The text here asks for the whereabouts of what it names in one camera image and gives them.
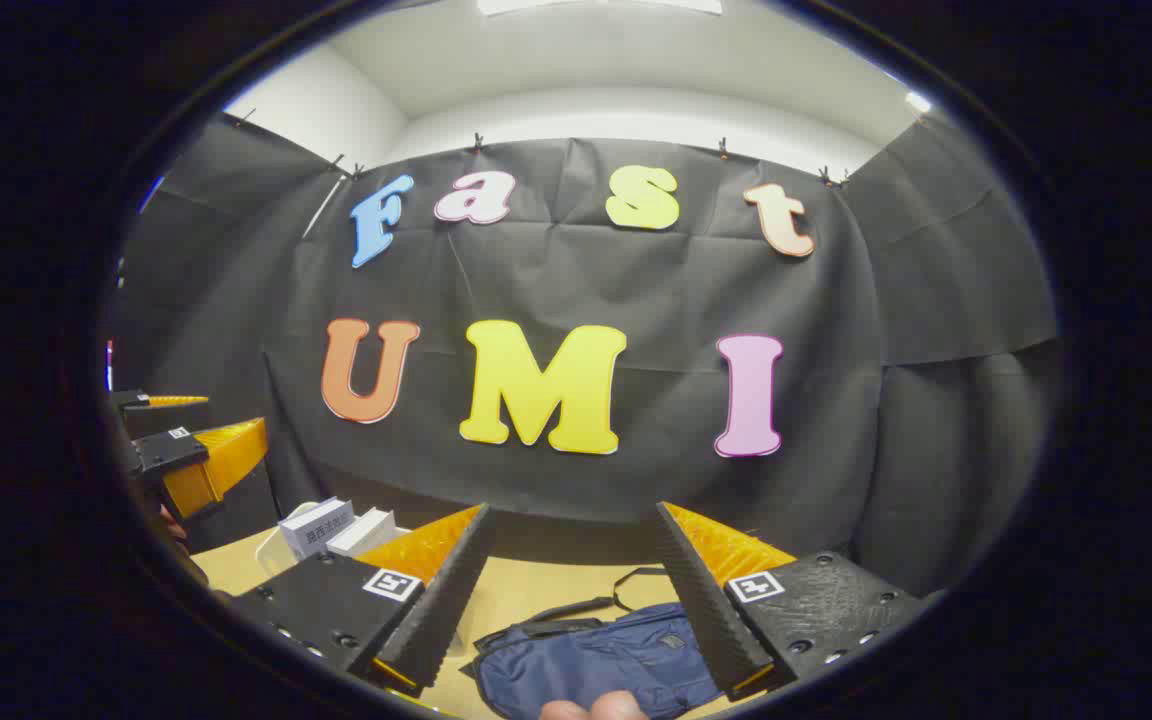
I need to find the white cover book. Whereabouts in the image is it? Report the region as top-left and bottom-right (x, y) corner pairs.
(326, 507), (398, 559)

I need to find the blue schoolbag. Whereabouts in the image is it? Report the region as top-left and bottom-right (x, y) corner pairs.
(461, 567), (737, 720)

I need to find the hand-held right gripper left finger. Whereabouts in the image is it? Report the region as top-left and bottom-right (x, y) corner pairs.
(231, 502), (498, 699)

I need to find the ceiling light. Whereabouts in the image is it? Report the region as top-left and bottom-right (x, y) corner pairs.
(476, 0), (724, 17)

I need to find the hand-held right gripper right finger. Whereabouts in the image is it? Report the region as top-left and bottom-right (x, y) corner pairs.
(655, 501), (930, 702)

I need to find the cream plastic bookshelf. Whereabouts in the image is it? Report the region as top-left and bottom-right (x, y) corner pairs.
(254, 499), (407, 582)

